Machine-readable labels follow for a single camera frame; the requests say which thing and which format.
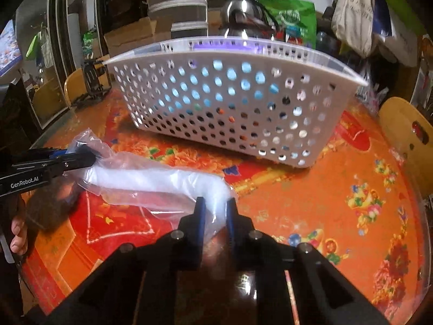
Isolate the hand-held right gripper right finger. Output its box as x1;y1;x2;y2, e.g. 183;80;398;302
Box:
226;197;389;325

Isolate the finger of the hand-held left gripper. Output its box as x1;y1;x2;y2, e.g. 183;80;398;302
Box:
29;147;82;160
12;152;99;181

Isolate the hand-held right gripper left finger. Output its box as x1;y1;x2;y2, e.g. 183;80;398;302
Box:
51;196;207;325

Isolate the clear plastic bag white filling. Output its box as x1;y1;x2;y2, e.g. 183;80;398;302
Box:
63;128;237;244

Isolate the white perforated plastic basket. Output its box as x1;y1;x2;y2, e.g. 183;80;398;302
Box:
103;37;369;169

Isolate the person's left hand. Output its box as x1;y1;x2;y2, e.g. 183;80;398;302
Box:
10;217;29;256

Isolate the orange floral tablecloth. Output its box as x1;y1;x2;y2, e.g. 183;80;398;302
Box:
20;88;427;322

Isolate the black metal rack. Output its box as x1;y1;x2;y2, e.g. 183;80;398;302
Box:
76;59;112;107

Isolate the green hanging cloth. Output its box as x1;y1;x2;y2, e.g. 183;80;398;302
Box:
25;30;45;62

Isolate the television screen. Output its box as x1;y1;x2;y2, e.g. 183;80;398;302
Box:
0;18;21;77

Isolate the open cardboard box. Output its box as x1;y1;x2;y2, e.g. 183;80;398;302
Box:
103;17;171;58

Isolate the stacked plastic drawer tower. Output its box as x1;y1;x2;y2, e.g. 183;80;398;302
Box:
146;0;208;39

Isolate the stainless steel kettle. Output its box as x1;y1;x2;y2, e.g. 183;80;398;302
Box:
223;24;268;39
220;0;274;25

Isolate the black bag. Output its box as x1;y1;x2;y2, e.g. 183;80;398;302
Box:
316;30;340;55

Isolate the green printed bag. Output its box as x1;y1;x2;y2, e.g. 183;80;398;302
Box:
257;0;317;50

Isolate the beige canvas tote bag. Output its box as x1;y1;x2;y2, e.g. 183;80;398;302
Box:
331;0;376;58

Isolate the blue hanging bag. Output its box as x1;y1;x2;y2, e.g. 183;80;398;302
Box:
373;0;393;37

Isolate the bright green hanging bag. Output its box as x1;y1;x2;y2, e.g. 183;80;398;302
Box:
379;0;425;38

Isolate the wooden chair with handle slot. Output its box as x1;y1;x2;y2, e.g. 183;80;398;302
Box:
378;96;433;207

